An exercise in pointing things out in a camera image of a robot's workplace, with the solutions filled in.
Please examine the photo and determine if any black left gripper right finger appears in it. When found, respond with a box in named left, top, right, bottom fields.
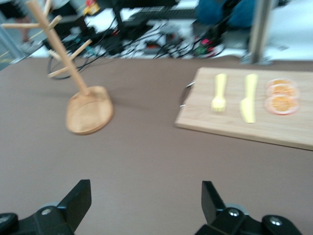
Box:
left=195, top=180, right=301, bottom=235

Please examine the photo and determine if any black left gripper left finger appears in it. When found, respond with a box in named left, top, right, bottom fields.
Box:
left=0, top=179, right=92, bottom=235

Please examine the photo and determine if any wooden cutting board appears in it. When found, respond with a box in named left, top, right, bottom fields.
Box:
left=174, top=67, right=313, bottom=150

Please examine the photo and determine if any wooden mug tree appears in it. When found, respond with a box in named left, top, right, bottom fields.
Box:
left=1, top=0, right=115, bottom=136

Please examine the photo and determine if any yellow plastic knife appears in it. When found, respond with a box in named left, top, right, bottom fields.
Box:
left=239, top=73, right=259, bottom=124

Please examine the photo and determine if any yellow plastic fork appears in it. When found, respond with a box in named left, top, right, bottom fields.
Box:
left=210, top=73, right=228, bottom=113

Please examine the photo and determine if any orange slice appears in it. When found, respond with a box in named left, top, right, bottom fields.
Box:
left=266, top=78, right=298, bottom=86
left=263, top=94, right=299, bottom=116
left=265, top=83, right=300, bottom=98

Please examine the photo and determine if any blue chair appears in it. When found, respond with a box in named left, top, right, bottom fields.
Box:
left=197, top=0, right=255, bottom=28

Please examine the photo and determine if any yellow emergency stop box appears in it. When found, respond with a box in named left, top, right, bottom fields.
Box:
left=84, top=0, right=100, bottom=16

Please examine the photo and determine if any black cable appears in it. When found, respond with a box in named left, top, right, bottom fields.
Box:
left=47, top=55, right=98, bottom=80

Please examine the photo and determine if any aluminium frame profile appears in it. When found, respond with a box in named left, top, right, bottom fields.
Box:
left=0, top=12, right=23, bottom=63

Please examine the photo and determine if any aluminium camera post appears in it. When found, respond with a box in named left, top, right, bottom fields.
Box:
left=241, top=0, right=274, bottom=66

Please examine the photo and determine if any black equipment frame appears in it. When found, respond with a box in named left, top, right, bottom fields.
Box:
left=112, top=0, right=183, bottom=34

